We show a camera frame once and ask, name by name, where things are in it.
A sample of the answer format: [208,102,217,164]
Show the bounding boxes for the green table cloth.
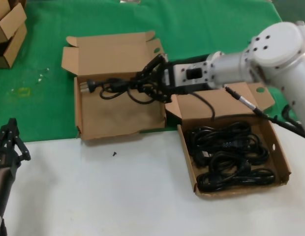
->
[0,0,305,144]

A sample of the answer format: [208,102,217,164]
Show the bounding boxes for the open stacked cardboard box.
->
[0,23,28,69]

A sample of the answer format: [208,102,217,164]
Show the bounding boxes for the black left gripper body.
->
[0,147,22,177]

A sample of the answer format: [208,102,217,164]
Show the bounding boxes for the black power cable with plug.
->
[80,77,168,105]

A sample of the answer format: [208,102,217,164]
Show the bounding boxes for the black cable with silver connector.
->
[225,86,305,141]

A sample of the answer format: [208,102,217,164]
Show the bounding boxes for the tilted stacked cardboard box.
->
[0,0,27,24]

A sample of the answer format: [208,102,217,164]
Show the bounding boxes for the small clear plastic scraps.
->
[37,67,50,82]

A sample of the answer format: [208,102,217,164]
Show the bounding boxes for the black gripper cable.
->
[189,91,216,121]

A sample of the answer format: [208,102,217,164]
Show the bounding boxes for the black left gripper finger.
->
[12,118,32,162]
[0,118,14,151]

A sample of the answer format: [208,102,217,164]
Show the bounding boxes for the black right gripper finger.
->
[136,80,173,104]
[136,53,169,81]

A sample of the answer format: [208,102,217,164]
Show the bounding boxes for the coiled black power cable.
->
[196,167,276,193]
[186,120,260,154]
[191,141,271,173]

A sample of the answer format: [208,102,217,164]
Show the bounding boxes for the open brown cardboard box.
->
[164,82,292,199]
[61,30,168,142]

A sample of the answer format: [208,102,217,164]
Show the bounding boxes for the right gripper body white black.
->
[163,59,214,96]

